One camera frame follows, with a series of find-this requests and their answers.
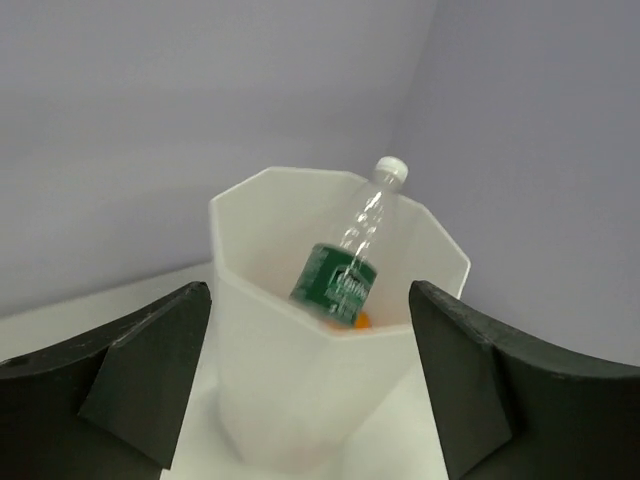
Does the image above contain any white octagonal plastic bin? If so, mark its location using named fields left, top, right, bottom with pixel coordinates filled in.
left=209, top=167, right=471, bottom=473

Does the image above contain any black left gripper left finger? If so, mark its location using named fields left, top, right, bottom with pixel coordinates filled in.
left=1, top=282, right=210, bottom=479

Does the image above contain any orange bottle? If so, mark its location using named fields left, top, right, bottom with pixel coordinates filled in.
left=327, top=311, right=373, bottom=330

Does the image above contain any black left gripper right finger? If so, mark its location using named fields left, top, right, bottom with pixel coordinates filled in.
left=409, top=281, right=639, bottom=479

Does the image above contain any clear bottle green label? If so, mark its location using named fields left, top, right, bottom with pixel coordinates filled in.
left=289, top=156, right=409, bottom=328

